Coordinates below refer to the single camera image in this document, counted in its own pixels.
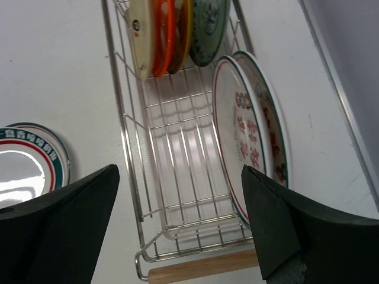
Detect white plate red characters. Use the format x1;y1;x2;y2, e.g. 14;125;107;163
1;122;71;209

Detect orange plastic plate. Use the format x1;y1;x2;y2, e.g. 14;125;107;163
152;1;183;78

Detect white rack drip tray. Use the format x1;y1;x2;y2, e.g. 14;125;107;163
144;67;245;242

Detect brown yellow patterned plate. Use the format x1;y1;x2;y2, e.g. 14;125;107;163
168;0;194;75

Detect cream beige plate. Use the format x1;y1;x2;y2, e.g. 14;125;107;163
126;0;155;81

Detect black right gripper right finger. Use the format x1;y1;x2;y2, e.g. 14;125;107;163
241;166;378;283

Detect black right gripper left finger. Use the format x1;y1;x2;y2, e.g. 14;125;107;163
1;164;120;283

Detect metal wire dish rack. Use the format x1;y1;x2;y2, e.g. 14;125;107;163
101;1;253;283

